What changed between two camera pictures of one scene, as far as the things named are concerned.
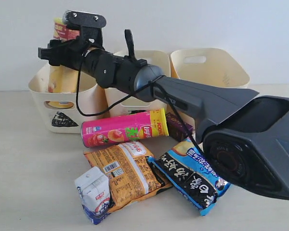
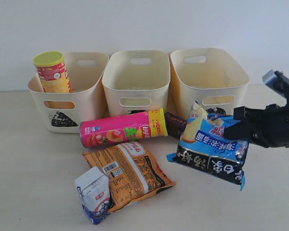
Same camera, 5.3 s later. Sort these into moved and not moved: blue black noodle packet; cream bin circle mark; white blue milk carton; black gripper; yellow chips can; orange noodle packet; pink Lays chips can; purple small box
Moved: black gripper; blue black noodle packet; yellow chips can
Not moved: pink Lays chips can; purple small box; white blue milk carton; cream bin circle mark; orange noodle packet
